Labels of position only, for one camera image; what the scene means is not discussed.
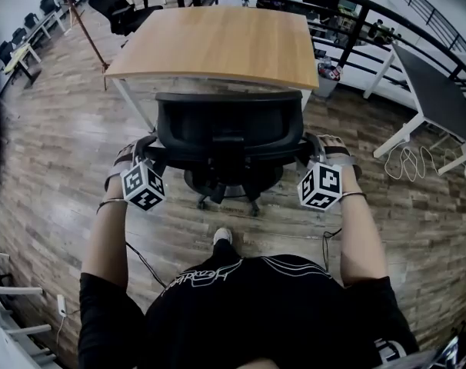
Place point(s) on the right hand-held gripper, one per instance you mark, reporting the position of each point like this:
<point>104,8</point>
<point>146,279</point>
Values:
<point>319,187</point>

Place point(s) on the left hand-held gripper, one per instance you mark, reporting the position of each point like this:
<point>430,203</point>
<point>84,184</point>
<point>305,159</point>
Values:
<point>142,187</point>

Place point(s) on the black mesh office chair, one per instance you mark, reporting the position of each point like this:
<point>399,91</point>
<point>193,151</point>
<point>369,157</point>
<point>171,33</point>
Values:
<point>225,125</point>

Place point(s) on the person's right forearm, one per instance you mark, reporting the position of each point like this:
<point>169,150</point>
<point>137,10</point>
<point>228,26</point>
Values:
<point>361,237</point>

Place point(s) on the person's left forearm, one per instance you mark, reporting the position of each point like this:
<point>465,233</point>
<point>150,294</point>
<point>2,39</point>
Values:
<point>102,240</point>

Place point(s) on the person's left hand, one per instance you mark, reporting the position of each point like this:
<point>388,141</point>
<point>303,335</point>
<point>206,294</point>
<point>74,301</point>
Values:
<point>119,160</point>

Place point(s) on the person's right hand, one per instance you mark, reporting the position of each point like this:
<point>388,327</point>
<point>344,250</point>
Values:
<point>338,152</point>

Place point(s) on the person's white shoe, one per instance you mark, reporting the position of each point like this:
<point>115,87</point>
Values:
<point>222,237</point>

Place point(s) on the white trash bin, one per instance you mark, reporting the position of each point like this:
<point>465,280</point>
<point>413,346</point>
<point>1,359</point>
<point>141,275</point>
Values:
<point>327,87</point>

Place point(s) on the person's black printed shirt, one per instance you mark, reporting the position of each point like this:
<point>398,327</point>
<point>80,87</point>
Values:
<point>256,313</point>

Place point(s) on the white power strip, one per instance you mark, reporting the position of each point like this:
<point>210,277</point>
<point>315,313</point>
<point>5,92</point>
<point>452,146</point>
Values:
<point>62,305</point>

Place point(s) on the dark grey table white legs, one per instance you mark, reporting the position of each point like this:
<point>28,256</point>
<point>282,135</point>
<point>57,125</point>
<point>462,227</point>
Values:
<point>437,87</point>

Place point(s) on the black metal balcony railing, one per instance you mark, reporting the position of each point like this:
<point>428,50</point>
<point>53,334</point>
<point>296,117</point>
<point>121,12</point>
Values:
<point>358,33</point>

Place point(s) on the light wooden table white legs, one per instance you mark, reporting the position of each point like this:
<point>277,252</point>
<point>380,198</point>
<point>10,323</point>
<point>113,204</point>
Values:
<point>217,44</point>

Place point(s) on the brown wooden coat stand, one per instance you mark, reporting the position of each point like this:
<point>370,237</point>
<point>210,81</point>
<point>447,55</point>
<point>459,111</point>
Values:
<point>88,33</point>

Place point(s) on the yellowish small table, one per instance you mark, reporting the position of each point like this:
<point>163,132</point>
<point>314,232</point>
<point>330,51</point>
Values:
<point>19,54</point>

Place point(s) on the long white desk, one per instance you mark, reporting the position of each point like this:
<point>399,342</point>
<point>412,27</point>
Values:
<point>44,23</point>

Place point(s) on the white desk frame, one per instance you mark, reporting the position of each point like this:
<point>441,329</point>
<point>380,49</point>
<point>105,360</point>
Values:
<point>25,329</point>

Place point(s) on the black wall railing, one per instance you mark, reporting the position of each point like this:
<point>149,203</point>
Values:
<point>421,2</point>

